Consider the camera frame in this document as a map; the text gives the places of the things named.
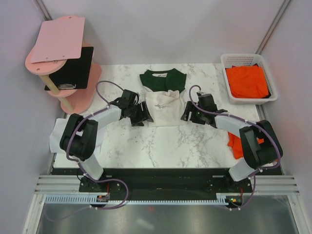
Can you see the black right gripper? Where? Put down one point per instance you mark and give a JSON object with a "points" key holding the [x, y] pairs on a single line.
{"points": [[190, 107]]}

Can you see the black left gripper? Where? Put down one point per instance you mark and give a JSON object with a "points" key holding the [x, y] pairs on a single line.
{"points": [[143, 116]]}

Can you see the cream and green t-shirt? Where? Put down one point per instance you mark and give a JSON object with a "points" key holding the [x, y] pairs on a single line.
{"points": [[164, 96]]}

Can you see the orange t-shirt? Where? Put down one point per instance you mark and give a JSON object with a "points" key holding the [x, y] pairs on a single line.
{"points": [[234, 146], [247, 82]]}

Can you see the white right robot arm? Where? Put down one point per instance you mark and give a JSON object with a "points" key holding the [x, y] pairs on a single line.
{"points": [[233, 124]]}

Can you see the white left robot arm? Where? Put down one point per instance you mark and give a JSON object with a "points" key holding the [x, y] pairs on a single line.
{"points": [[80, 134]]}

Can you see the orange t-shirt in basket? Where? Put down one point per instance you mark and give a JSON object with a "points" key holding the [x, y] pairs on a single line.
{"points": [[247, 82]]}

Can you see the white plastic basket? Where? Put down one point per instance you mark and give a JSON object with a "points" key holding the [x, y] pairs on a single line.
{"points": [[237, 59]]}

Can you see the black clipboard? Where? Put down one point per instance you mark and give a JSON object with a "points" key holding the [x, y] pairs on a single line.
{"points": [[75, 72]]}

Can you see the white folded t-shirt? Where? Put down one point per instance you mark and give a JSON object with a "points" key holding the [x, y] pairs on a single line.
{"points": [[57, 133]]}

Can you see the pink tiered shelf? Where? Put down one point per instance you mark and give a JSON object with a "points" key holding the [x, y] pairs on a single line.
{"points": [[64, 62]]}

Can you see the pink clipboard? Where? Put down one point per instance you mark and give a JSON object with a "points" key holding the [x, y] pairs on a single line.
{"points": [[59, 39]]}

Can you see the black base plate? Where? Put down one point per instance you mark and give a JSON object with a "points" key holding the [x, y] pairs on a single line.
{"points": [[165, 183]]}

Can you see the white slotted cable duct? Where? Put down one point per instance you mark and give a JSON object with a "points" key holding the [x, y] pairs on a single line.
{"points": [[97, 200]]}

